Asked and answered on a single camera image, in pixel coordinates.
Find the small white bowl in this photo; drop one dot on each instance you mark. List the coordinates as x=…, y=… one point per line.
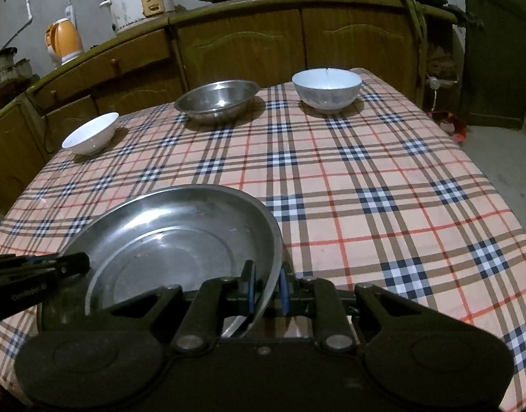
x=91, y=131

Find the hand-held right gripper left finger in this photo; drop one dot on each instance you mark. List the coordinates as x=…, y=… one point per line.
x=250, y=296

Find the green cloth strip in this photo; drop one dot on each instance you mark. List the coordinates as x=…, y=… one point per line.
x=415, y=13

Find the orange electric kettle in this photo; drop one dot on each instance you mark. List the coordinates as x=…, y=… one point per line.
x=67, y=40

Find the white power plug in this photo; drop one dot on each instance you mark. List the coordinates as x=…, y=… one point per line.
x=70, y=13

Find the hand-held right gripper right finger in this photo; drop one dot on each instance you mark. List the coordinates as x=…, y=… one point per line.
x=284, y=295

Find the dark green door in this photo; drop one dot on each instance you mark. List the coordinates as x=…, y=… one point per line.
x=494, y=51

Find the white rice cooker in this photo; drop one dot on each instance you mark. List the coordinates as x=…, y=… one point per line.
x=130, y=6

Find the white wall conduit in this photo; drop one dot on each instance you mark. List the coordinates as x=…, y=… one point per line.
x=29, y=10

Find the steel bowl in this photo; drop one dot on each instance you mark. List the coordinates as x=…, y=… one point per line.
x=215, y=96

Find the large steel plate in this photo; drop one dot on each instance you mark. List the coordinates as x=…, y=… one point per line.
x=181, y=206

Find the steel steamer pot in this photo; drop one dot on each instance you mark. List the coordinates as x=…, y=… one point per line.
x=1, y=66

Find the dark tray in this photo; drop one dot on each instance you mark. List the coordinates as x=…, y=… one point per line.
x=438, y=0

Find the brown wooden cabinet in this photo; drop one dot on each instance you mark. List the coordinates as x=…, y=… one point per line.
x=241, y=43

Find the plaid tablecloth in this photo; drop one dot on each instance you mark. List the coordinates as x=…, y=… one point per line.
x=374, y=180

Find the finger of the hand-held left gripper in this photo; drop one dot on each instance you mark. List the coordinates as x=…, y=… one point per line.
x=72, y=263

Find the large white bowl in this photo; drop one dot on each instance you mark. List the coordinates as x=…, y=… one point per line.
x=327, y=90

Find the red floor object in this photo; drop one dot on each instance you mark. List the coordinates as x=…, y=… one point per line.
x=451, y=126

